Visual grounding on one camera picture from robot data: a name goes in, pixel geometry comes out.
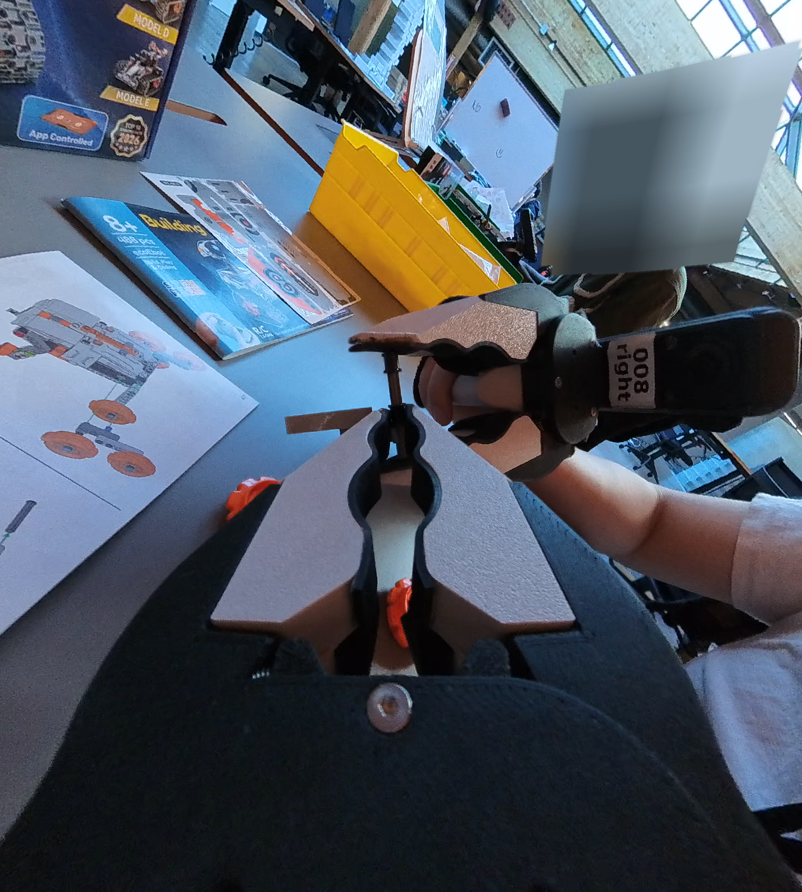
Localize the green plastic bin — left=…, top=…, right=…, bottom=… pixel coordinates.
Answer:
left=425, top=180, right=526, bottom=287

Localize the white open instruction booklet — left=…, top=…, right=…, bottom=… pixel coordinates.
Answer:
left=0, top=251, right=260, bottom=677

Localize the whiteboard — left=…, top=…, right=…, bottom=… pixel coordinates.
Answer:
left=441, top=52, right=561, bottom=211

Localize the person's white t-shirt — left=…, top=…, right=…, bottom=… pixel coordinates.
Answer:
left=686, top=491, right=802, bottom=892

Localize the grey desk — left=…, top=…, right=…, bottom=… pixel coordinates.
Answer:
left=0, top=42, right=583, bottom=892

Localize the grey orange sticker sheet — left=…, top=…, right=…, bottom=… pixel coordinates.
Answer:
left=142, top=172, right=361, bottom=326

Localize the blue kit manual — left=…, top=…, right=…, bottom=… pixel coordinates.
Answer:
left=61, top=197, right=353, bottom=361

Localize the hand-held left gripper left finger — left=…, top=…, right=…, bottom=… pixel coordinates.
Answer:
left=210, top=410, right=384, bottom=676

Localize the blue robot kit box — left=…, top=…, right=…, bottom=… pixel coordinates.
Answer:
left=0, top=0, right=196, bottom=163

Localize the orange gear wheel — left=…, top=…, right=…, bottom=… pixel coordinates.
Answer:
left=225, top=476, right=281, bottom=521

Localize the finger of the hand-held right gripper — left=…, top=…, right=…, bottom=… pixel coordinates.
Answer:
left=450, top=411, right=577, bottom=483
left=348, top=296, right=540, bottom=358

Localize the grey perforated brick beam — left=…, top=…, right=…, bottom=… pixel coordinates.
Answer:
left=284, top=407, right=374, bottom=435

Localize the person's right hand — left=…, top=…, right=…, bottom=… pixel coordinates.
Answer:
left=415, top=355, right=527, bottom=426

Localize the yellow plastic bin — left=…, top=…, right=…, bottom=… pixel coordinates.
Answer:
left=309, top=120, right=519, bottom=313

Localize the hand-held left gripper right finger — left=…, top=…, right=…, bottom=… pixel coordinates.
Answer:
left=404, top=407, right=577, bottom=676

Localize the tilted wooden board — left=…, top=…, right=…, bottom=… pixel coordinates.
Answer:
left=403, top=0, right=449, bottom=153

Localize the orange round wheel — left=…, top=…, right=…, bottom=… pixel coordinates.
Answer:
left=385, top=578, right=413, bottom=649

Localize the person's right forearm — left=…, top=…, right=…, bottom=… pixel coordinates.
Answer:
left=526, top=449, right=750, bottom=603

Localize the black axle rod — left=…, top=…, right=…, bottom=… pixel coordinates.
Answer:
left=381, top=352, right=410, bottom=461

